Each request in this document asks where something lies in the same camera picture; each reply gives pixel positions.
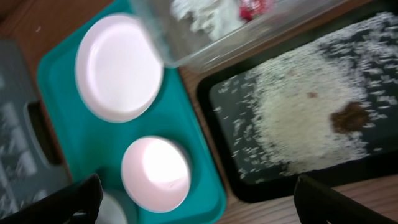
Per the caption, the white tissue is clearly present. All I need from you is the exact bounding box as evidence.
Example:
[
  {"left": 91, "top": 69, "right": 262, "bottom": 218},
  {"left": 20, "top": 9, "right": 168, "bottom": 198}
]
[{"left": 170, "top": 0, "right": 245, "bottom": 41}]

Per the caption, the large white plate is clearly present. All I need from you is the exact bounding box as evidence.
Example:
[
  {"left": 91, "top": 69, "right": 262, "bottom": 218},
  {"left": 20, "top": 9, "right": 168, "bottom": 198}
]
[{"left": 75, "top": 12, "right": 164, "bottom": 123}]

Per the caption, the brown food piece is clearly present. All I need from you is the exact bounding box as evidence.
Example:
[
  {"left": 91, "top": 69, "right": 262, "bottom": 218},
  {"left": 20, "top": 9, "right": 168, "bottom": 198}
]
[{"left": 330, "top": 102, "right": 370, "bottom": 134}]

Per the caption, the white pink bowl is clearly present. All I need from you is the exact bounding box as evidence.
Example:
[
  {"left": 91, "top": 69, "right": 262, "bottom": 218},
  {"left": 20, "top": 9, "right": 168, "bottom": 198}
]
[{"left": 121, "top": 136, "right": 192, "bottom": 213}]

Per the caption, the pile of rice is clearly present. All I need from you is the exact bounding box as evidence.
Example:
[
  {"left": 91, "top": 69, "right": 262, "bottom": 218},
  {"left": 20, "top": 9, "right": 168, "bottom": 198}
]
[{"left": 216, "top": 12, "right": 397, "bottom": 178}]

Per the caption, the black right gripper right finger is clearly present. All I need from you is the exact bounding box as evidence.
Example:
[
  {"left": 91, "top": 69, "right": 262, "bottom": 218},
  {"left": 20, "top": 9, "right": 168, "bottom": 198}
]
[{"left": 294, "top": 175, "right": 397, "bottom": 224}]

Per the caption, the grey dish rack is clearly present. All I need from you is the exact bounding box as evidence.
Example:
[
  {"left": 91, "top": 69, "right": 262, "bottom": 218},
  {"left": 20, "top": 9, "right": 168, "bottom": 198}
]
[{"left": 1, "top": 39, "right": 71, "bottom": 218}]

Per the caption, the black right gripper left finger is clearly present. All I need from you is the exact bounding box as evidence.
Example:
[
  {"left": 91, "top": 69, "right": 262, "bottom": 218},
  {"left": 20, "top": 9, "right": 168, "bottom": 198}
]
[{"left": 1, "top": 174, "right": 103, "bottom": 224}]

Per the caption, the red snack wrapper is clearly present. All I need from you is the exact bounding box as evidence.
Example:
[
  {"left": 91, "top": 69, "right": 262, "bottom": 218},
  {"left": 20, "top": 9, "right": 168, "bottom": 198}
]
[{"left": 239, "top": 0, "right": 274, "bottom": 22}]

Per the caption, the grey small bowl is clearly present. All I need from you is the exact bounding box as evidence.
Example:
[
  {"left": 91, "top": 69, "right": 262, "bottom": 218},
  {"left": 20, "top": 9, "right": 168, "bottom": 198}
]
[{"left": 95, "top": 189, "right": 139, "bottom": 224}]

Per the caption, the teal serving tray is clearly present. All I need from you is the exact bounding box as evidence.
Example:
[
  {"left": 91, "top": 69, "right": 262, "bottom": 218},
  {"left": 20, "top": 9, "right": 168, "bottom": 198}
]
[{"left": 36, "top": 0, "right": 228, "bottom": 224}]

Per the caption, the clear plastic bin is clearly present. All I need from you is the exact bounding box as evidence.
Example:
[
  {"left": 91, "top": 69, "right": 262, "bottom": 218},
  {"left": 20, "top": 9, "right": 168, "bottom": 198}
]
[{"left": 129, "top": 0, "right": 343, "bottom": 72}]

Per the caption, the black plastic tray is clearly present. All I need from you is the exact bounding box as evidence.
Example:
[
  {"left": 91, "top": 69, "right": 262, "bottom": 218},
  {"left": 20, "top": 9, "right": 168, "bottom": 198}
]
[{"left": 197, "top": 0, "right": 397, "bottom": 203}]

